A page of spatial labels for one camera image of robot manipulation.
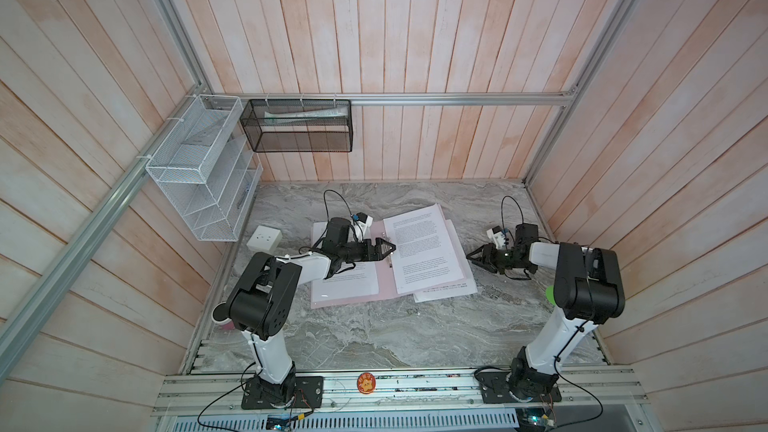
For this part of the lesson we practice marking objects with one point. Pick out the printed white paper sheet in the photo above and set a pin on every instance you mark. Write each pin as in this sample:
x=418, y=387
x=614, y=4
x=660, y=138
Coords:
x=424, y=255

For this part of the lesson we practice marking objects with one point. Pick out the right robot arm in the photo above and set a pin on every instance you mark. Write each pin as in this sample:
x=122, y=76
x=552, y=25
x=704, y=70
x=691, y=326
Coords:
x=587, y=291

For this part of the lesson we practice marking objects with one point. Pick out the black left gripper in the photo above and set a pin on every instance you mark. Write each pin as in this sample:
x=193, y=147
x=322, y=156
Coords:
x=375, y=254

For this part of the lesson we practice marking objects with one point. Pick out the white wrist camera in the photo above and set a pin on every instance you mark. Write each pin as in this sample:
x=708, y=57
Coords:
x=498, y=236
x=361, y=225

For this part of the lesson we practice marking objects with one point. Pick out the pink file folder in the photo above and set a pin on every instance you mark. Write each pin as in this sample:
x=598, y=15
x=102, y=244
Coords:
x=384, y=268

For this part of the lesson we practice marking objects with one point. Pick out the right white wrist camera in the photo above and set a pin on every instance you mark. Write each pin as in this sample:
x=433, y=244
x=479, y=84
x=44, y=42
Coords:
x=498, y=236

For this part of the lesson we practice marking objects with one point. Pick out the white wire mesh shelf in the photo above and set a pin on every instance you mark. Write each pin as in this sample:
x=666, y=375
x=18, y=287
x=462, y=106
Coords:
x=205, y=170

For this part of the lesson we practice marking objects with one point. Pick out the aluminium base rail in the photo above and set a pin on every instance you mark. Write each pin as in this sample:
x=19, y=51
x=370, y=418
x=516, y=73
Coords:
x=401, y=389

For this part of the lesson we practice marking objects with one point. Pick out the black wire mesh basket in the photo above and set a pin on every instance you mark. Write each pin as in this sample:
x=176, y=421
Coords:
x=298, y=125

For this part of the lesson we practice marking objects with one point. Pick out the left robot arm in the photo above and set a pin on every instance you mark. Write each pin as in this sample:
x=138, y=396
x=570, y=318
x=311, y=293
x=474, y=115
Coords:
x=259, y=304

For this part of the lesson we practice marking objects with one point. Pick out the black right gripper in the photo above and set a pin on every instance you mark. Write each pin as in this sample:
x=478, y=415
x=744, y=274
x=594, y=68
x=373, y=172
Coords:
x=486, y=259

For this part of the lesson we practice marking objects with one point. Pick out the white power socket box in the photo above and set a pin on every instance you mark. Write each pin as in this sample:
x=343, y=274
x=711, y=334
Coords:
x=264, y=239

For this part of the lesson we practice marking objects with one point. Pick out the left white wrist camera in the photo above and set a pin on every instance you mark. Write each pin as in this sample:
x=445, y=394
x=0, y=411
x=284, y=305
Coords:
x=361, y=225

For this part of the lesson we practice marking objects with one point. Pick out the red round sticker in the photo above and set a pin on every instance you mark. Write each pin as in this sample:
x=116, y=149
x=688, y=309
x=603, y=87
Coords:
x=366, y=383

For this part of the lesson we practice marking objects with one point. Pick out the green plastic goblet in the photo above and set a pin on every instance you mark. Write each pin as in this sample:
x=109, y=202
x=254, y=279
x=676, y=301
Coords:
x=549, y=292

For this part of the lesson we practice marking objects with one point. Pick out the printed white paper stack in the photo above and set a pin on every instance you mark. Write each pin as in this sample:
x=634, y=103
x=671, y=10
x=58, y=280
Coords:
x=359, y=284

